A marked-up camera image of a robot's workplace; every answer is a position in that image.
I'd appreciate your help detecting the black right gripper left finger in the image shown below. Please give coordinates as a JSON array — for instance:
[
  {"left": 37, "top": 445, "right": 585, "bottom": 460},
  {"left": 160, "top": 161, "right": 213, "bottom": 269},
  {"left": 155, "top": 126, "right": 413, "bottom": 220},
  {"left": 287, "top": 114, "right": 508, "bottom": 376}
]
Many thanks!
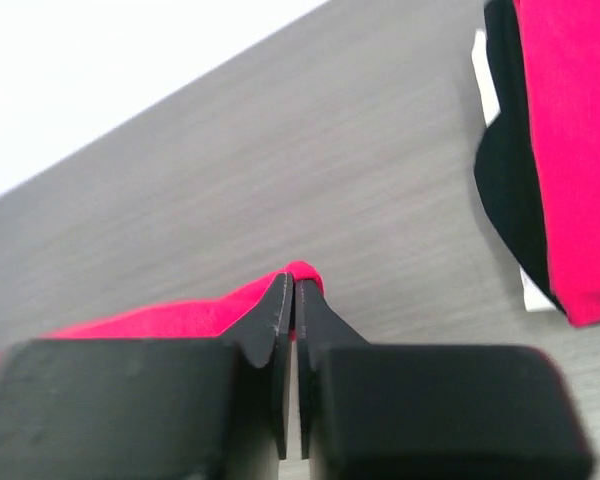
[{"left": 0, "top": 274, "right": 293, "bottom": 479}]

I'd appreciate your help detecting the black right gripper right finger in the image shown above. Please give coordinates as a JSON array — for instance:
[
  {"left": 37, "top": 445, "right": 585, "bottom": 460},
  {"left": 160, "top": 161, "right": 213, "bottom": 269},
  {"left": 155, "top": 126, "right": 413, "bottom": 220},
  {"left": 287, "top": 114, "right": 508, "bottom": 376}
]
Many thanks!
[{"left": 295, "top": 280, "right": 596, "bottom": 479}]

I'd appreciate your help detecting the red t-shirt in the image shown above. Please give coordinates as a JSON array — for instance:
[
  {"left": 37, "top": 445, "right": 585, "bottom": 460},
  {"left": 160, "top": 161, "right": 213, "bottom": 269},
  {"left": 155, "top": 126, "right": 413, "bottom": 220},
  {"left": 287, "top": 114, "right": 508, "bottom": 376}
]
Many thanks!
[
  {"left": 0, "top": 259, "right": 326, "bottom": 391},
  {"left": 515, "top": 1, "right": 600, "bottom": 327}
]

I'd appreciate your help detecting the white sheet under stack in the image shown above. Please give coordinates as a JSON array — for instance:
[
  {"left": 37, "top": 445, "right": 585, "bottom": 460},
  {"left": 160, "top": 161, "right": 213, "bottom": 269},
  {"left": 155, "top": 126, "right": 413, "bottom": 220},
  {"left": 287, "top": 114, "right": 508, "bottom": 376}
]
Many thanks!
[{"left": 471, "top": 29, "right": 557, "bottom": 313}]

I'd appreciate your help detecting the folded red t-shirt on stack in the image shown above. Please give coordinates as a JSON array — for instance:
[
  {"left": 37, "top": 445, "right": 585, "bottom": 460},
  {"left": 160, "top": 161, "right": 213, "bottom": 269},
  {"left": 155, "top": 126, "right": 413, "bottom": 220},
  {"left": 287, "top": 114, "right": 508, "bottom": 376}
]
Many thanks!
[{"left": 515, "top": 1, "right": 600, "bottom": 327}]

